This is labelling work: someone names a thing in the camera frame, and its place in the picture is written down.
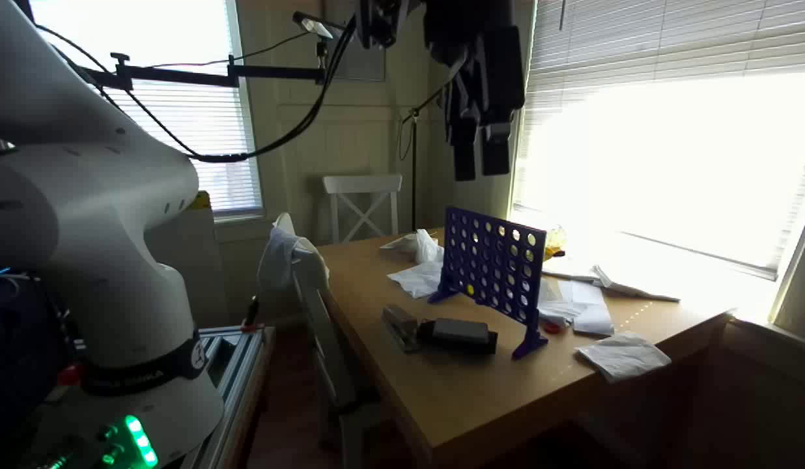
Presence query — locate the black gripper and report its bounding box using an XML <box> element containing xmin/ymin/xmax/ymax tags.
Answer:
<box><xmin>423</xmin><ymin>0</ymin><xmax>526</xmax><ymax>183</ymax></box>

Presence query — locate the dark equipment bag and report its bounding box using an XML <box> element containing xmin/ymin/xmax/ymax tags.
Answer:
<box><xmin>0</xmin><ymin>262</ymin><xmax>78</xmax><ymax>452</ymax></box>

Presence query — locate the thin floor lamp pole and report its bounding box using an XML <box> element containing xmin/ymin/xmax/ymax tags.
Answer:
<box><xmin>399</xmin><ymin>81</ymin><xmax>452</xmax><ymax>233</ymax></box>

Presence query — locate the white chair beside table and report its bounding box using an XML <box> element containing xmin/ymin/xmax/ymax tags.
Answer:
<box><xmin>287</xmin><ymin>247</ymin><xmax>392</xmax><ymax>469</ymax></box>

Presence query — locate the white window blind wide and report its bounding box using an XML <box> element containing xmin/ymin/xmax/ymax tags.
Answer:
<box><xmin>509</xmin><ymin>0</ymin><xmax>805</xmax><ymax>282</ymax></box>

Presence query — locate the grey metal stapler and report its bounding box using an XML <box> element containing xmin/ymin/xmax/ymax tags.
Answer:
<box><xmin>381</xmin><ymin>301</ymin><xmax>424</xmax><ymax>357</ymax></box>

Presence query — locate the crumpled white paper towel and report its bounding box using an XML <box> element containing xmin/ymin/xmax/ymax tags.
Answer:
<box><xmin>386</xmin><ymin>258</ymin><xmax>448</xmax><ymax>301</ymax></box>

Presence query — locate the black rectangular box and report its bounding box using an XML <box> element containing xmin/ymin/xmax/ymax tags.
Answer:
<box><xmin>414</xmin><ymin>316</ymin><xmax>500</xmax><ymax>357</ymax></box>

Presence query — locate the white window blind narrow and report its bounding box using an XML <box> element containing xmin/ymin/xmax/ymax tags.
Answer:
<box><xmin>27</xmin><ymin>0</ymin><xmax>267</xmax><ymax>219</ymax></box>

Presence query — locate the blue connect four board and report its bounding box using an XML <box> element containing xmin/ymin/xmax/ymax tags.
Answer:
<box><xmin>427</xmin><ymin>202</ymin><xmax>553</xmax><ymax>361</ymax></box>

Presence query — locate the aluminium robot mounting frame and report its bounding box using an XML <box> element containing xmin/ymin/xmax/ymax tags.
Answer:
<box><xmin>191</xmin><ymin>322</ymin><xmax>278</xmax><ymax>469</ymax></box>

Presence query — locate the white plastic bag on chair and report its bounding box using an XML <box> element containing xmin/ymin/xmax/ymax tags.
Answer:
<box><xmin>255</xmin><ymin>211</ymin><xmax>334</xmax><ymax>297</ymax></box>

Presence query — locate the white wooden cross-back chair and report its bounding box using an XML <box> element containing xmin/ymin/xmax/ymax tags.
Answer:
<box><xmin>321</xmin><ymin>171</ymin><xmax>407</xmax><ymax>247</ymax></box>

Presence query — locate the black camera stand boom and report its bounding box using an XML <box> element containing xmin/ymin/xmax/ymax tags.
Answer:
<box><xmin>71</xmin><ymin>49</ymin><xmax>332</xmax><ymax>93</ymax></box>

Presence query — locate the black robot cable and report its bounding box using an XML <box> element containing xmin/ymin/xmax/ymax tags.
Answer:
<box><xmin>33</xmin><ymin>21</ymin><xmax>362</xmax><ymax>167</ymax></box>

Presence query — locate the white paper towel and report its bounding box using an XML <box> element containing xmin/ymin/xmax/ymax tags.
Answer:
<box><xmin>386</xmin><ymin>258</ymin><xmax>448</xmax><ymax>301</ymax></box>
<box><xmin>573</xmin><ymin>333</ymin><xmax>676</xmax><ymax>386</ymax></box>

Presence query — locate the black stereo camera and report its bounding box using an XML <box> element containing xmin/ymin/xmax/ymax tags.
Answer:
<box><xmin>289</xmin><ymin>7</ymin><xmax>345</xmax><ymax>43</ymax></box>

